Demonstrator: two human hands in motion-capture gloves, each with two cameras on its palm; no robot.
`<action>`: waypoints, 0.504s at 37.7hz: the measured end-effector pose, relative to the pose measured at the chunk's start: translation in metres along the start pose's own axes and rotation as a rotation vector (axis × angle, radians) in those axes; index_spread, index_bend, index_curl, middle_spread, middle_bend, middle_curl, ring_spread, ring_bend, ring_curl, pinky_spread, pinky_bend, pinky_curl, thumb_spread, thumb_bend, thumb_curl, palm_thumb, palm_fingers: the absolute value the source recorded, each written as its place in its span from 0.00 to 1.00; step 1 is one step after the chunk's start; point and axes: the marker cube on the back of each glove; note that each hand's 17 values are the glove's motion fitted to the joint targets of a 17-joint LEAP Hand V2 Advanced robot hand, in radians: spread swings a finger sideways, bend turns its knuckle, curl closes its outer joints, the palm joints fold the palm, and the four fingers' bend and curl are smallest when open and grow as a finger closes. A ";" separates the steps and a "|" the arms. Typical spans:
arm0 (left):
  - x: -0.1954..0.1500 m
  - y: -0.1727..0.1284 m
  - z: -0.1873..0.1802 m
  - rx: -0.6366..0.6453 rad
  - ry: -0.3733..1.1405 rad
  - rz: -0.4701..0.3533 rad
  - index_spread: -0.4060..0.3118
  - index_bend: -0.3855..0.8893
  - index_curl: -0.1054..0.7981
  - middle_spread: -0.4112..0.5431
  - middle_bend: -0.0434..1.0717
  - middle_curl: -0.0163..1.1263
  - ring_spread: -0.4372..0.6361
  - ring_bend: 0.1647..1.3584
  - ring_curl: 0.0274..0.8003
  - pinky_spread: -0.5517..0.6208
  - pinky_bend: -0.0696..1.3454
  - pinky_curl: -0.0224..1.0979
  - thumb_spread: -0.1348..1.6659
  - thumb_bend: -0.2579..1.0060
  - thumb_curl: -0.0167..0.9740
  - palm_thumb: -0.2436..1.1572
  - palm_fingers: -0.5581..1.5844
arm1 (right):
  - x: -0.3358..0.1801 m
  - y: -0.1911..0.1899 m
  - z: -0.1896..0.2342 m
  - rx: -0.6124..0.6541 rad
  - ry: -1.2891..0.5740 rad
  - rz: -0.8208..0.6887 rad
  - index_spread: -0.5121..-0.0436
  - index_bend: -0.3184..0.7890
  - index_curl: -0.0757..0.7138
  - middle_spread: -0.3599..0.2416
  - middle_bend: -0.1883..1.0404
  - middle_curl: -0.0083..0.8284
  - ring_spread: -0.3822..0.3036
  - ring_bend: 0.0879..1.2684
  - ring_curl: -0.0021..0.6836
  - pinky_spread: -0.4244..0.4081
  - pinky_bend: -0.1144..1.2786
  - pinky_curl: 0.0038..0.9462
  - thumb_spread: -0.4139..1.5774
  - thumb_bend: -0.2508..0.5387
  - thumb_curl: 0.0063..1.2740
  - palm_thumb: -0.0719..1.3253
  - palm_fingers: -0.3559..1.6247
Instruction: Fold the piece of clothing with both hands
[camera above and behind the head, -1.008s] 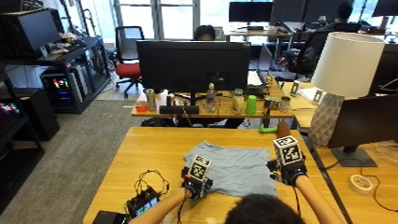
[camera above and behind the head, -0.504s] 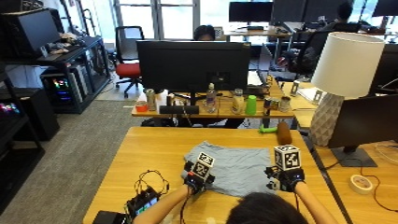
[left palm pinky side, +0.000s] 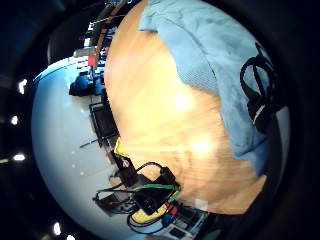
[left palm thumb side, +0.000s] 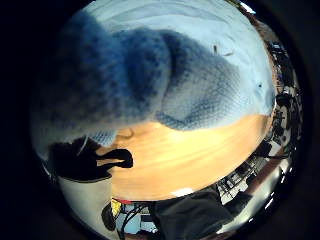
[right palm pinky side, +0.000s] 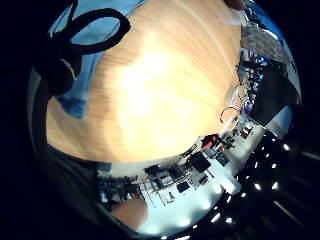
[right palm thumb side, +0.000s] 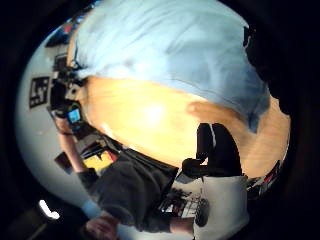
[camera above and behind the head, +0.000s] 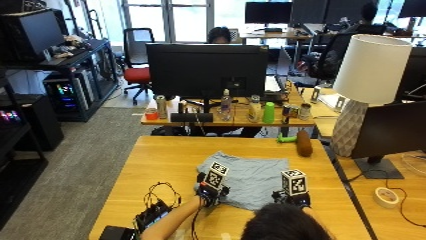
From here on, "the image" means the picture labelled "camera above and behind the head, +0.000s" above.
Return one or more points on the person's left hand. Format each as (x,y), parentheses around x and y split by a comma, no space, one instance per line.
(212,196)

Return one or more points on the person's right hand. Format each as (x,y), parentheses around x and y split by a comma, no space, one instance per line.
(296,199)

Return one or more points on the light blue cloth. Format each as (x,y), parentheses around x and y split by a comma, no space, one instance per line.
(253,176)

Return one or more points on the white left marker cube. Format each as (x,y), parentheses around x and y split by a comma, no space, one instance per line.
(216,176)

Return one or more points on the white marker cube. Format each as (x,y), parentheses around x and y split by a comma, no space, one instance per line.
(295,182)
(216,176)

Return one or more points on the white right marker cube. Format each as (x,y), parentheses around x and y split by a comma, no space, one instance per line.
(295,182)

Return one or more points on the black electronics box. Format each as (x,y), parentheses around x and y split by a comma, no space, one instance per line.
(152,216)

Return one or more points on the brown cylinder roll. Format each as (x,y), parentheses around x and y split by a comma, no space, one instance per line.
(304,144)

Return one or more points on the black speaker bar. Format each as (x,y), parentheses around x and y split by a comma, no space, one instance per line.
(192,117)

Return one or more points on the black flat device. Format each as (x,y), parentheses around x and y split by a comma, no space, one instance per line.
(116,233)

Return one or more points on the orange small cup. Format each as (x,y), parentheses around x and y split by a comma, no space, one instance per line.
(152,114)

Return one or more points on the dark drink can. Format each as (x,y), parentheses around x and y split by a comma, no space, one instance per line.
(287,115)

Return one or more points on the white tape roll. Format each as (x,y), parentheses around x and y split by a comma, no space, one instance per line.
(386,197)

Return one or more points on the green plastic cup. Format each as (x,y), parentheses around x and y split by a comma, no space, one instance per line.
(268,113)

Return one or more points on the clear plastic bottle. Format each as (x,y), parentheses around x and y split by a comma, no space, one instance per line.
(225,106)

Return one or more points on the glass jar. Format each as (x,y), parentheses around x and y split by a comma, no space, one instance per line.
(305,112)

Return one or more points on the pale yellow bottle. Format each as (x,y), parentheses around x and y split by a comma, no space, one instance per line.
(255,110)

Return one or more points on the white papers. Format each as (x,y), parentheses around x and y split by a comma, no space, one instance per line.
(330,100)

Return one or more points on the clear round plate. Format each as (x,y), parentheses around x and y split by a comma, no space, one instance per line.
(416,163)

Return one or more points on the black monitor with square stand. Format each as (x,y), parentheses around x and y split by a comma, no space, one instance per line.
(394,128)

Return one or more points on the large black monitor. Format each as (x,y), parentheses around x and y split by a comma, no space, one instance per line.
(207,70)

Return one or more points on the red office chair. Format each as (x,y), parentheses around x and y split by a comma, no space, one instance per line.
(137,74)

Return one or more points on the black cabinet box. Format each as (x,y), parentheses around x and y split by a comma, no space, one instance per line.
(44,123)

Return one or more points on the computer tower with coloured lights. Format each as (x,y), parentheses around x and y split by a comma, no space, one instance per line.
(67,93)

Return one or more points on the low black shelf unit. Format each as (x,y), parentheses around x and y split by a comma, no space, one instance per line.
(18,166)

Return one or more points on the black shelf rack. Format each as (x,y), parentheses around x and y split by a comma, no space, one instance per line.
(100,66)

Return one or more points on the black office chair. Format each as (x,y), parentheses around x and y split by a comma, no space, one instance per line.
(332,58)

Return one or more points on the white table lamp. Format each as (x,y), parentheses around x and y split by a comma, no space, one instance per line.
(372,70)

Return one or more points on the clutter of small items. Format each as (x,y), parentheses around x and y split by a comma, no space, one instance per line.
(70,46)

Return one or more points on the black background monitor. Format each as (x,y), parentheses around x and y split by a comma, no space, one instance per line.
(413,8)
(309,11)
(268,12)

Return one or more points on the black monitor on rack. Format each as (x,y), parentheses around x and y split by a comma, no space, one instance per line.
(35,33)

